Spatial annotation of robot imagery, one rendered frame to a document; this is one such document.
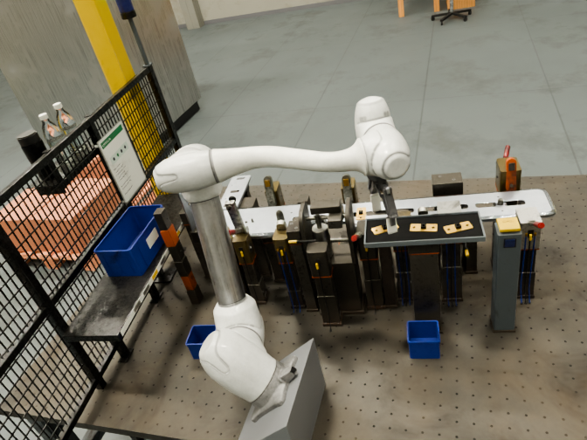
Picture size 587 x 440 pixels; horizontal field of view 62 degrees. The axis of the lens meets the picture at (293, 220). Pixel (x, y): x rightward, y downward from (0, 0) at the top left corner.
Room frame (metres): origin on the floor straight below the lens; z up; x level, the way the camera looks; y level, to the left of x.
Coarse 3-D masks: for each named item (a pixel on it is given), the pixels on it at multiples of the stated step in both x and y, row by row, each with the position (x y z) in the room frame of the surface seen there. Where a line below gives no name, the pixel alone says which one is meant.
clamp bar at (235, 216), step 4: (232, 196) 1.63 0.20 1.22; (232, 200) 1.61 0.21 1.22; (224, 204) 1.60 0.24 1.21; (228, 204) 1.59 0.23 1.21; (232, 204) 1.59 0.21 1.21; (236, 204) 1.61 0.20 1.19; (228, 208) 1.58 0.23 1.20; (232, 208) 1.59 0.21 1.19; (236, 208) 1.60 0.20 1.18; (228, 212) 1.60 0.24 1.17; (232, 212) 1.60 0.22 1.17; (236, 212) 1.59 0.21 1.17; (232, 216) 1.60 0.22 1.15; (236, 216) 1.60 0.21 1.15; (240, 216) 1.61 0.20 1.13; (232, 220) 1.61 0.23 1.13; (236, 220) 1.60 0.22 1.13; (240, 220) 1.60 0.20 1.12; (236, 224) 1.61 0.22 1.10; (240, 224) 1.60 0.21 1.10; (244, 224) 1.62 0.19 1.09; (236, 228) 1.61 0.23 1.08; (244, 228) 1.61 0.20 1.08; (244, 232) 1.61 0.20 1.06
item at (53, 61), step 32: (0, 0) 5.72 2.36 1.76; (32, 0) 5.54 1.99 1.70; (64, 0) 5.38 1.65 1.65; (160, 0) 6.04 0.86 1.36; (0, 32) 5.82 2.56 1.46; (32, 32) 5.63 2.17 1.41; (64, 32) 5.45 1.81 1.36; (128, 32) 5.39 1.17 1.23; (160, 32) 5.86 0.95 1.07; (0, 64) 5.92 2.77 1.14; (32, 64) 5.72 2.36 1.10; (64, 64) 5.54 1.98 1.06; (96, 64) 5.35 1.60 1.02; (160, 64) 5.68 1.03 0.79; (32, 96) 5.82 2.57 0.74; (64, 96) 5.63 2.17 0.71; (96, 96) 5.43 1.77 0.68; (192, 96) 6.05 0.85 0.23; (160, 128) 5.31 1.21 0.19
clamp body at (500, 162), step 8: (496, 160) 1.68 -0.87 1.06; (504, 160) 1.66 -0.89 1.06; (496, 168) 1.67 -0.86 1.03; (504, 168) 1.60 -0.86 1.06; (520, 168) 1.57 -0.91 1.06; (496, 176) 1.64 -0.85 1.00; (504, 176) 1.58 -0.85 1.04; (520, 176) 1.57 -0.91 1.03; (496, 184) 1.66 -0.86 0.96; (504, 184) 1.58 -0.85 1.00; (520, 184) 1.57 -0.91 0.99
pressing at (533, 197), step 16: (496, 192) 1.54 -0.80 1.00; (512, 192) 1.52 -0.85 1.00; (528, 192) 1.49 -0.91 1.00; (544, 192) 1.47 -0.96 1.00; (256, 208) 1.86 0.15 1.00; (272, 208) 1.83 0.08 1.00; (288, 208) 1.79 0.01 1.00; (368, 208) 1.65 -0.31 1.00; (384, 208) 1.62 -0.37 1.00; (400, 208) 1.59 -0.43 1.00; (416, 208) 1.57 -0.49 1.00; (480, 208) 1.47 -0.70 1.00; (496, 208) 1.45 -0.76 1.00; (512, 208) 1.42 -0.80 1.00; (544, 208) 1.38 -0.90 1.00; (256, 224) 1.73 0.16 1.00; (272, 224) 1.70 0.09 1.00
